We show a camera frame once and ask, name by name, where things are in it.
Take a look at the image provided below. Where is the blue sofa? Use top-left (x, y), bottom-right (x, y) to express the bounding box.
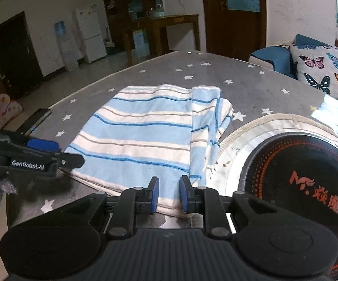
top-left (248, 33), bottom-right (338, 94)

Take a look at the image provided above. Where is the floral cloth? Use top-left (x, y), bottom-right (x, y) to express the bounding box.
top-left (0, 93), bottom-right (24, 129)

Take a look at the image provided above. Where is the brown wooden door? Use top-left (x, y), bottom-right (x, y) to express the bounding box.
top-left (200, 0), bottom-right (267, 62)

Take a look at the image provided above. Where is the round black induction cooktop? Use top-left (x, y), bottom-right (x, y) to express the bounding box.
top-left (238, 132), bottom-right (338, 281)

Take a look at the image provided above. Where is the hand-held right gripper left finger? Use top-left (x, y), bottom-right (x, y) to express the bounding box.
top-left (66, 176), bottom-right (160, 237)

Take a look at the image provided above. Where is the grey star print tablecloth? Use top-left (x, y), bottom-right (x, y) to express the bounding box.
top-left (7, 50), bottom-right (333, 232)

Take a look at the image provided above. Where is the black phone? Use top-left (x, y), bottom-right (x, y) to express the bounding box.
top-left (17, 108), bottom-right (52, 137)

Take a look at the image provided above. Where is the dark entrance door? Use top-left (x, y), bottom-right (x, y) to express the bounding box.
top-left (0, 11), bottom-right (44, 100)

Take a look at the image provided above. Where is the blue white striped shirt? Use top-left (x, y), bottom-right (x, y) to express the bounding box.
top-left (64, 83), bottom-right (234, 219)

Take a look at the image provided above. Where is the white refrigerator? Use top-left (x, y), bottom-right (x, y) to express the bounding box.
top-left (75, 4), bottom-right (108, 64)

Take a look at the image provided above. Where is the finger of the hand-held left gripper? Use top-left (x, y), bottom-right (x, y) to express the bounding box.
top-left (0, 133), bottom-right (61, 153)
top-left (9, 152), bottom-right (85, 177)

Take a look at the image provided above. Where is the dark wooden cabinet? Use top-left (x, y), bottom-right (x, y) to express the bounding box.
top-left (100, 0), bottom-right (165, 50)

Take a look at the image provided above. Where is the brown wooden side table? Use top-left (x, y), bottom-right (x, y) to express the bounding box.
top-left (123, 14), bottom-right (201, 66)

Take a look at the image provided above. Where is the white water dispenser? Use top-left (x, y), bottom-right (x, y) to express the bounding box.
top-left (53, 20), bottom-right (79, 71)

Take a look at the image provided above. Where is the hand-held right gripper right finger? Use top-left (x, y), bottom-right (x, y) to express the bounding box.
top-left (179, 175), bottom-right (277, 239)

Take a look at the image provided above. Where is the butterfly print pillow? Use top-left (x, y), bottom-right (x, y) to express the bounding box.
top-left (289, 44), bottom-right (338, 104)

